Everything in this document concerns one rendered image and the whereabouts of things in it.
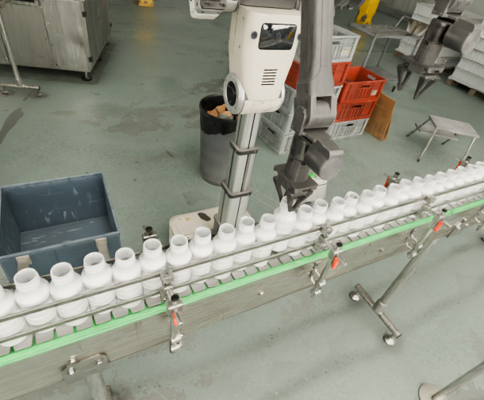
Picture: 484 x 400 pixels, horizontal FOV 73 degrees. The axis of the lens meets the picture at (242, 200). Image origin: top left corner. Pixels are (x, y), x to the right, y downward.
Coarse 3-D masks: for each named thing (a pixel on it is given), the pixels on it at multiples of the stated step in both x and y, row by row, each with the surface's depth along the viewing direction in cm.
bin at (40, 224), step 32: (0, 192) 103; (32, 192) 111; (64, 192) 116; (96, 192) 122; (0, 224) 94; (32, 224) 119; (64, 224) 125; (96, 224) 128; (0, 256) 86; (32, 256) 90; (64, 256) 96
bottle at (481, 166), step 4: (476, 164) 122; (480, 164) 124; (480, 168) 122; (476, 172) 123; (480, 172) 123; (476, 176) 123; (480, 176) 123; (476, 180) 124; (468, 188) 126; (472, 188) 126; (464, 192) 128; (468, 192) 127; (460, 200) 130
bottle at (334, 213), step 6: (336, 198) 93; (342, 198) 93; (330, 204) 93; (336, 204) 91; (342, 204) 93; (330, 210) 93; (336, 210) 92; (330, 216) 93; (336, 216) 92; (342, 216) 93; (330, 222) 93; (336, 228) 95; (330, 234) 96; (330, 240) 99
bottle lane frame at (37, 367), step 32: (416, 224) 116; (320, 256) 98; (352, 256) 109; (384, 256) 124; (224, 288) 84; (256, 288) 93; (288, 288) 103; (128, 320) 74; (160, 320) 80; (192, 320) 88; (32, 352) 66; (64, 352) 71; (96, 352) 77; (128, 352) 84; (0, 384) 68; (32, 384) 73
